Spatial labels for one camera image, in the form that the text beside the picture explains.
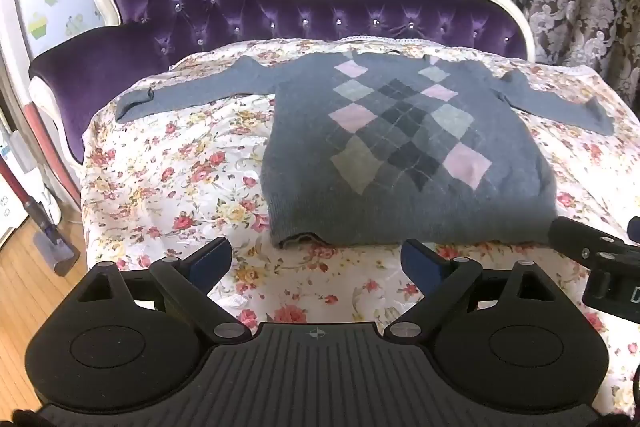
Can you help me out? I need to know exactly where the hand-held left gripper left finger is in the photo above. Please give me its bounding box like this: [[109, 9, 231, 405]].
[[75, 237, 251, 342]]

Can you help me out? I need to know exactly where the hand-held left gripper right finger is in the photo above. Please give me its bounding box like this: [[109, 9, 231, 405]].
[[384, 238, 563, 339]]

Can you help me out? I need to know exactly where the grey argyle sweater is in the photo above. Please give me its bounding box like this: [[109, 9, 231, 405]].
[[114, 51, 616, 250]]

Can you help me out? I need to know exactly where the floral bedspread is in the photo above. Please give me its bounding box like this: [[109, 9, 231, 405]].
[[80, 36, 640, 413]]

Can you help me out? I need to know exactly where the red stick vacuum cleaner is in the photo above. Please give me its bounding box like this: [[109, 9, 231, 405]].
[[0, 152, 81, 278]]

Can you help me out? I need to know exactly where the white floor appliance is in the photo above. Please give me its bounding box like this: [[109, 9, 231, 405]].
[[0, 127, 31, 248]]

